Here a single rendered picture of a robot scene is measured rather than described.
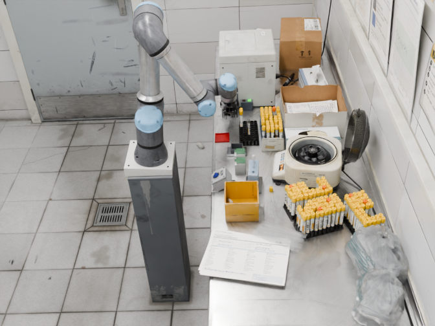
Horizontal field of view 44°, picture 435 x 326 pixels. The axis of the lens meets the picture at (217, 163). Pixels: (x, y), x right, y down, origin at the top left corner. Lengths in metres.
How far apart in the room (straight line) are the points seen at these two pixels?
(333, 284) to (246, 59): 1.20
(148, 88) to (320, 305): 1.14
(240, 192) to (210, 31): 2.03
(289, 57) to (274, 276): 1.50
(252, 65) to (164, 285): 1.22
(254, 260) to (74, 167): 2.27
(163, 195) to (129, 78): 1.89
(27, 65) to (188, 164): 1.44
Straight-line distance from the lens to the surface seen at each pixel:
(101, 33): 4.04
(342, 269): 1.98
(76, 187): 3.80
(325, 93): 2.70
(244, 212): 2.08
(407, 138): 1.80
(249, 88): 2.70
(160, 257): 2.72
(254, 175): 2.17
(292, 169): 2.20
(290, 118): 2.47
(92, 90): 4.29
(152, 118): 2.26
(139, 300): 3.03
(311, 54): 3.05
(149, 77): 2.30
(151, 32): 2.08
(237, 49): 2.66
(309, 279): 1.93
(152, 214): 2.51
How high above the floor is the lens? 2.36
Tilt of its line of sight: 38 degrees down
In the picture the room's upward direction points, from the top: 4 degrees counter-clockwise
